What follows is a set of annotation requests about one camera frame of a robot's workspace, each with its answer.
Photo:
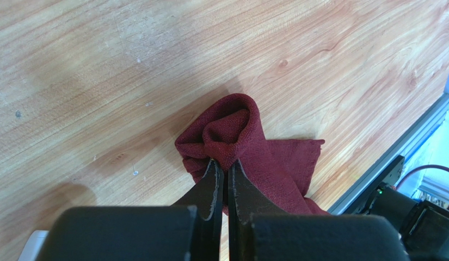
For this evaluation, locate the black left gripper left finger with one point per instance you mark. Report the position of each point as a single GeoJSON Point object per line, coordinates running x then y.
{"type": "Point", "coordinates": [205, 201]}

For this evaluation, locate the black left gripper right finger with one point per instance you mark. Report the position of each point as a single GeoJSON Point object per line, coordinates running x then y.
{"type": "Point", "coordinates": [247, 204]}

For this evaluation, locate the dark red cloth napkin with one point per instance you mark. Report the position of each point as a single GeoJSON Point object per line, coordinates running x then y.
{"type": "Point", "coordinates": [231, 130]}

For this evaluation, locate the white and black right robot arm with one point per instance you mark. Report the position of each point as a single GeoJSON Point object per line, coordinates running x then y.
{"type": "Point", "coordinates": [423, 226]}

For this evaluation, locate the silver and white clothes rack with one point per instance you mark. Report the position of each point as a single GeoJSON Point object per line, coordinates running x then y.
{"type": "Point", "coordinates": [33, 245]}

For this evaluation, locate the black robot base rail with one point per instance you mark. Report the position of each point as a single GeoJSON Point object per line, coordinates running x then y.
{"type": "Point", "coordinates": [387, 168]}

